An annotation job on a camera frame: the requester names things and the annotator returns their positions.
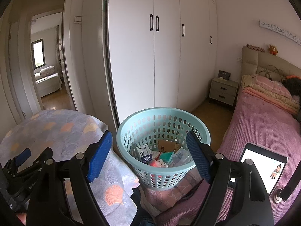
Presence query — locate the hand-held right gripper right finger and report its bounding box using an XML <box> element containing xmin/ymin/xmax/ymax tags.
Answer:
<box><xmin>186</xmin><ymin>130</ymin><xmax>274</xmax><ymax>226</ymax></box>

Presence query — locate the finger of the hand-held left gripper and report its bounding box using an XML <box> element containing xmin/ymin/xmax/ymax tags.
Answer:
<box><xmin>3</xmin><ymin>148</ymin><xmax>32</xmax><ymax>177</ymax></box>
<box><xmin>14</xmin><ymin>147</ymin><xmax>53</xmax><ymax>182</ymax></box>

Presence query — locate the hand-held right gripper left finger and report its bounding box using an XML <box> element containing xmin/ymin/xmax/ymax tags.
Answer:
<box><xmin>25</xmin><ymin>130</ymin><xmax>113</xmax><ymax>226</ymax></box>

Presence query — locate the teal packet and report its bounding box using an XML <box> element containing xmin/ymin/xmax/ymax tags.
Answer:
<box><xmin>159</xmin><ymin>152</ymin><xmax>176</xmax><ymax>163</ymax></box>

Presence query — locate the brown cardboard piece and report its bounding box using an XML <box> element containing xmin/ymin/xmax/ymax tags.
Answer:
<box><xmin>158</xmin><ymin>139</ymin><xmax>181</xmax><ymax>153</ymax></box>

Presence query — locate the teal plastic basket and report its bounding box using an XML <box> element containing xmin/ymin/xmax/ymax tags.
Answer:
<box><xmin>116</xmin><ymin>108</ymin><xmax>211</xmax><ymax>189</ymax></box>

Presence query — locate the clear plastic packet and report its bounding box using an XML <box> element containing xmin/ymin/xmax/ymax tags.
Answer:
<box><xmin>167</xmin><ymin>147</ymin><xmax>195</xmax><ymax>167</ymax></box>

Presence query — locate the printed tablecloth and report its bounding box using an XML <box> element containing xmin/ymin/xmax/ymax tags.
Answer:
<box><xmin>0</xmin><ymin>109</ymin><xmax>140</xmax><ymax>226</ymax></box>

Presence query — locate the blue and white carton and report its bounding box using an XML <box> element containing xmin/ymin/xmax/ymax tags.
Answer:
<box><xmin>136</xmin><ymin>144</ymin><xmax>153</xmax><ymax>163</ymax></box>

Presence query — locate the pink patterned cloth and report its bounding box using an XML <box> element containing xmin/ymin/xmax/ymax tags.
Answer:
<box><xmin>141</xmin><ymin>167</ymin><xmax>212</xmax><ymax>220</ymax></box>

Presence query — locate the bed with pink cover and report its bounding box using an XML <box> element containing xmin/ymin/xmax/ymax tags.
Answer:
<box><xmin>141</xmin><ymin>74</ymin><xmax>301</xmax><ymax>226</ymax></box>

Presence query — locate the tablet with white screen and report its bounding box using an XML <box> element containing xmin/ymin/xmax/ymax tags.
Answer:
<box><xmin>228</xmin><ymin>142</ymin><xmax>288</xmax><ymax>193</ymax></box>

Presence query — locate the beige nightstand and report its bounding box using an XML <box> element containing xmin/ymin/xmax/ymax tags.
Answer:
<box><xmin>209</xmin><ymin>77</ymin><xmax>239</xmax><ymax>106</ymax></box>

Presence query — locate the patterned sofa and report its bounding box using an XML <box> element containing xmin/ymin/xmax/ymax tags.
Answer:
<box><xmin>35</xmin><ymin>66</ymin><xmax>63</xmax><ymax>98</ymax></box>

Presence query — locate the cream folded blanket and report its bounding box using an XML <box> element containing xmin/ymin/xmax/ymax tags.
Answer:
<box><xmin>242</xmin><ymin>75</ymin><xmax>259</xmax><ymax>88</ymax></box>

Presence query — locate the folded pink quilt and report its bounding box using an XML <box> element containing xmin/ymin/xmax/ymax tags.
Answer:
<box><xmin>243</xmin><ymin>75</ymin><xmax>301</xmax><ymax>116</ymax></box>

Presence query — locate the white wardrobe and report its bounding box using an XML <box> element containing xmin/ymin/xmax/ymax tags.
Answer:
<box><xmin>107</xmin><ymin>0</ymin><xmax>218</xmax><ymax>130</ymax></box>

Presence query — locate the dark framed window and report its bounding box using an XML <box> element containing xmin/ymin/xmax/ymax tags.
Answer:
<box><xmin>32</xmin><ymin>40</ymin><xmax>45</xmax><ymax>68</ymax></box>

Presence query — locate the beige padded headboard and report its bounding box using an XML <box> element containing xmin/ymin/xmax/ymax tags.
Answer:
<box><xmin>242</xmin><ymin>46</ymin><xmax>301</xmax><ymax>83</ymax></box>

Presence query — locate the black jacket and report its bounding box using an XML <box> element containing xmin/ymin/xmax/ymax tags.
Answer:
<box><xmin>282</xmin><ymin>75</ymin><xmax>301</xmax><ymax>97</ymax></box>

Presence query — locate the patterned cloth strip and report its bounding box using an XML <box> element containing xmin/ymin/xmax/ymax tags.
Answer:
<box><xmin>246</xmin><ymin>44</ymin><xmax>265</xmax><ymax>52</ymax></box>

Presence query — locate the black charging cable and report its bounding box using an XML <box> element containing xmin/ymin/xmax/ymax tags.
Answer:
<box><xmin>175</xmin><ymin>178</ymin><xmax>204</xmax><ymax>204</ymax></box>

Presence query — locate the dark picture frame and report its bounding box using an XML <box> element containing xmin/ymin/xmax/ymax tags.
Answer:
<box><xmin>217</xmin><ymin>70</ymin><xmax>231</xmax><ymax>80</ymax></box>

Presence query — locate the white decorative wall strip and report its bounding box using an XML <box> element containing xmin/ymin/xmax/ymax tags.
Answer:
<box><xmin>259</xmin><ymin>19</ymin><xmax>301</xmax><ymax>45</ymax></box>

